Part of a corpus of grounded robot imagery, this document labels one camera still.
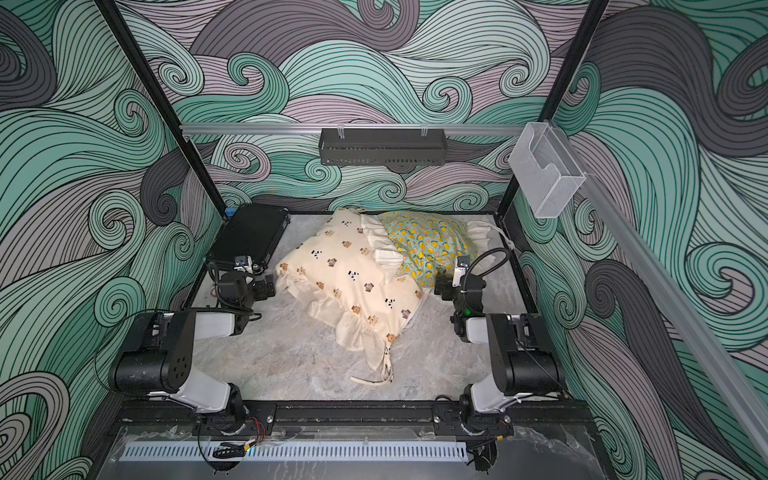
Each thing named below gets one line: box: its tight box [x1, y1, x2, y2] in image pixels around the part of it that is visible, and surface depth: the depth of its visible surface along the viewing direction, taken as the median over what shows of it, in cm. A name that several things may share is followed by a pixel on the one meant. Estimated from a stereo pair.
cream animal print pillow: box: [276, 208, 422, 384], surface depth 92 cm
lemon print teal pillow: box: [378, 210, 476, 286], surface depth 94 cm
